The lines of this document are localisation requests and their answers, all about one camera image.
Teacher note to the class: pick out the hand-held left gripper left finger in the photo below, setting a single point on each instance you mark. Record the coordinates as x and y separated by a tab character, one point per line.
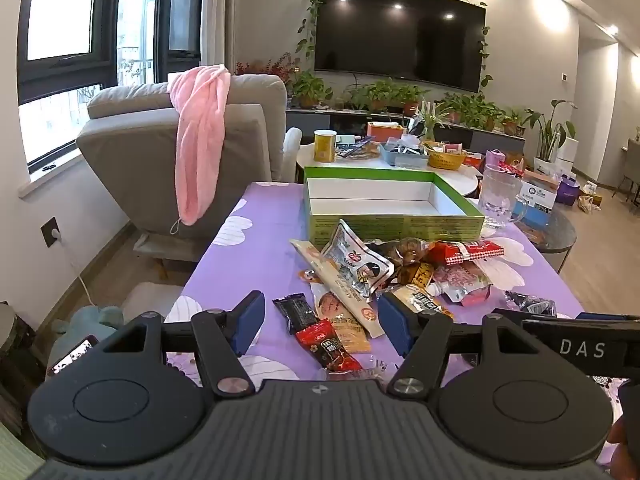
250	321

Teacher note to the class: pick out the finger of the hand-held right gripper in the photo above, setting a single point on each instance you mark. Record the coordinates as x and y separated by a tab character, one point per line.
602	316

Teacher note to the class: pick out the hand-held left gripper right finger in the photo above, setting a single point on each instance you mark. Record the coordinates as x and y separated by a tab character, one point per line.
395	325

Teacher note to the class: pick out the black yellow snack packet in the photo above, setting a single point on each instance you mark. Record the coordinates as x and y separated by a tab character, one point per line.
415	275

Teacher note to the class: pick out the clear bag of brown nuts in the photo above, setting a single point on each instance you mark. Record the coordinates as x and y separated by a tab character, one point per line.
405	252

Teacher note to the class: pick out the green cardboard box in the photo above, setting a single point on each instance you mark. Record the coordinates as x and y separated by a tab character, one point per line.
400	227

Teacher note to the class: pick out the person's right hand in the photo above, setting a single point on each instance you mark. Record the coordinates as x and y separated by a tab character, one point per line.
615	442

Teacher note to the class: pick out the black snack bar packet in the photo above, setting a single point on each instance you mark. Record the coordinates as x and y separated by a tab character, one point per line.
297	312

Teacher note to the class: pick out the purple floral tablecloth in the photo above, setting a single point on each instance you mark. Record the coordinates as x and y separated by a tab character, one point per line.
260	260

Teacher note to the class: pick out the black white cookie packet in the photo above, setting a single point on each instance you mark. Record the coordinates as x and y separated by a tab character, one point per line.
530	305

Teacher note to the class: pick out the red black snack packet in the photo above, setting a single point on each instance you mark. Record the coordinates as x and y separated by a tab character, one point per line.
330	347

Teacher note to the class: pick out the small orange snack packet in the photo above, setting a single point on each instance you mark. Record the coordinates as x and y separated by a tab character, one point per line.
307	276

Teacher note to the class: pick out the long beige snack packet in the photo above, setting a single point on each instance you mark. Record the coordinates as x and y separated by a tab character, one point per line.
306	252

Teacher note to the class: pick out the dark round side table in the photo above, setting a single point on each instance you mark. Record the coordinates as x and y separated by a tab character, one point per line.
555	235

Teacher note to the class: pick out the red checkered snack packet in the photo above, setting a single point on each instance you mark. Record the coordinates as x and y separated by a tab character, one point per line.
470	251

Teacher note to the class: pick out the purple gift bag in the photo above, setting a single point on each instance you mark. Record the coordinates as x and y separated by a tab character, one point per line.
568	191

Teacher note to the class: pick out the blue white box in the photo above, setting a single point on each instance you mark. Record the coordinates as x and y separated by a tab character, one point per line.
537	200

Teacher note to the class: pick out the dining chair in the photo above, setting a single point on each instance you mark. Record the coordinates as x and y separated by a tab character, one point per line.
631	170

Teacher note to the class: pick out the teal plush toy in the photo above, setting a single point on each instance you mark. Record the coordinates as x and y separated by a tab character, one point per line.
95	320

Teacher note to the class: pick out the glass mug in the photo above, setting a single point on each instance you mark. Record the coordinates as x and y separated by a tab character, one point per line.
497	195

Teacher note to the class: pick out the blue plastic basket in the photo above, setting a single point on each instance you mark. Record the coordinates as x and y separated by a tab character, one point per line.
400	159

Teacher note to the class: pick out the pink towel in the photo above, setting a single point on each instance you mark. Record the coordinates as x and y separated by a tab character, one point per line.
200	160

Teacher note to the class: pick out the white floor appliance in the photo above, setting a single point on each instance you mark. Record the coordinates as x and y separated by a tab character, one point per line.
569	150

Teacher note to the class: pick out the yellow woven basket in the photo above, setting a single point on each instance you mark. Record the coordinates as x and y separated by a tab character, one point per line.
445	161

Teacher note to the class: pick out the red snack bag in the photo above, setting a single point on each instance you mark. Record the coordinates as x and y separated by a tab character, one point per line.
511	167

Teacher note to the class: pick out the smartphone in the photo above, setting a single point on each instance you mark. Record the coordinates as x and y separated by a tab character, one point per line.
75	355

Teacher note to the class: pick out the yellow can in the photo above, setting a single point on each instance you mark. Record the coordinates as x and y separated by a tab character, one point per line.
325	146

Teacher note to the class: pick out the pink small bag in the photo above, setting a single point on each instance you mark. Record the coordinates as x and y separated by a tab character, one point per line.
495	157

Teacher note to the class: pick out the orange tissue box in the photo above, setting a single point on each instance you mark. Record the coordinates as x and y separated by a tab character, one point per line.
385	132

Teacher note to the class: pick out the large leafy floor plant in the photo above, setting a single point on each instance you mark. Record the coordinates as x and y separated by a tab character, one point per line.
547	130

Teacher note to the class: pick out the grey armchair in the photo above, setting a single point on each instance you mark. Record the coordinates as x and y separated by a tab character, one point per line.
130	160

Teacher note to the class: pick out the dark television cabinet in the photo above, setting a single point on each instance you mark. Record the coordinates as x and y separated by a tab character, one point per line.
345	122

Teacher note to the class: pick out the spider plant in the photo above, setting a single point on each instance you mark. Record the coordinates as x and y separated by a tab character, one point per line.
430	117

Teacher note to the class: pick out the row of potted plants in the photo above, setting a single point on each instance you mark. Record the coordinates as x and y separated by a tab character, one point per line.
385	92

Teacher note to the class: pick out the red flower plant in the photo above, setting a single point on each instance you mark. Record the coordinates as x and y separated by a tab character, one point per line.
270	67

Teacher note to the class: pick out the white curtain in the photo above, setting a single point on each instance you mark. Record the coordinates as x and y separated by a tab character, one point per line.
217	10

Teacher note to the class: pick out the black framed window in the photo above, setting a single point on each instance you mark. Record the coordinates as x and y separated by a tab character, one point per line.
60	10

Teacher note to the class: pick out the wall socket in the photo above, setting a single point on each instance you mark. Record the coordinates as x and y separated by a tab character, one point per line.
51	231

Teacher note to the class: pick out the wall television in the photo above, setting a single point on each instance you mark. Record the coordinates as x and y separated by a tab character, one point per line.
400	30

